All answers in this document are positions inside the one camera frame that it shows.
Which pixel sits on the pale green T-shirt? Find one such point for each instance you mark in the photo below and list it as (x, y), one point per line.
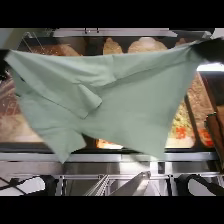
(133, 100)

